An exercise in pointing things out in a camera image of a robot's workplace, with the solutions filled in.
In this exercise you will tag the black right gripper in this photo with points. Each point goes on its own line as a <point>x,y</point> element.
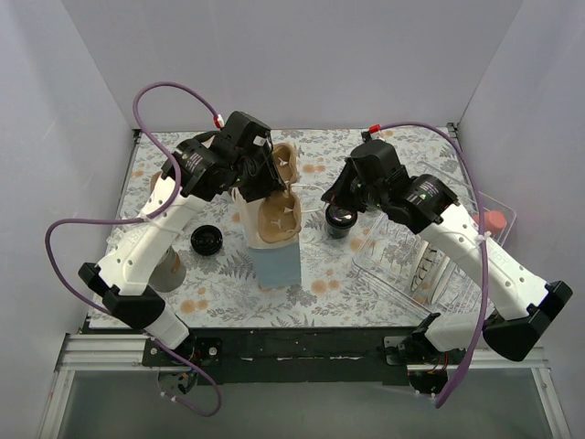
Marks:
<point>341,193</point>

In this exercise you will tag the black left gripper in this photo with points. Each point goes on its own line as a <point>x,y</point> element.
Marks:
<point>263,184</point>

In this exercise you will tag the black plastic cup lid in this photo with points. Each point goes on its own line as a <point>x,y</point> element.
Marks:
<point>339,219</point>

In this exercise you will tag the brown cardboard cup carrier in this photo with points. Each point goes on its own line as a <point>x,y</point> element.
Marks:
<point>279,215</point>

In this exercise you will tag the light blue paper bag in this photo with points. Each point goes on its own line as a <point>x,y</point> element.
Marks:
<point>276,265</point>

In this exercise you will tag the dark takeout coffee cup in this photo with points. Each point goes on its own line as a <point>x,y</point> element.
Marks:
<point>337,233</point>

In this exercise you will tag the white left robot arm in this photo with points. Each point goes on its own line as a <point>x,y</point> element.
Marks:
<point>191,178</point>

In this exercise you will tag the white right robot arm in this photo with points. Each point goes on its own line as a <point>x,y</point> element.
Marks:
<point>525,304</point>

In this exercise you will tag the clear plastic dish rack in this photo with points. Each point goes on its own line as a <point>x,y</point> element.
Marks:
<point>383,264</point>

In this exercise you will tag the pink cylindrical bottle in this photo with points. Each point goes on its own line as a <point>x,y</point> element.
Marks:
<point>494,221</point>

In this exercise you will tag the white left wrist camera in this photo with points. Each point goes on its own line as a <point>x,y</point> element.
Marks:
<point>219,121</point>

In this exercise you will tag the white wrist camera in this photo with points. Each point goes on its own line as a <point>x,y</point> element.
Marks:
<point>219,121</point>
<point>373,132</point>

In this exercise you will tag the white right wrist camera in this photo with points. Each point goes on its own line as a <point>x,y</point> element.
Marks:
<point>373,132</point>

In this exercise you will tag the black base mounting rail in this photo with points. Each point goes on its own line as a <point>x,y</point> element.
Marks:
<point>270,355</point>

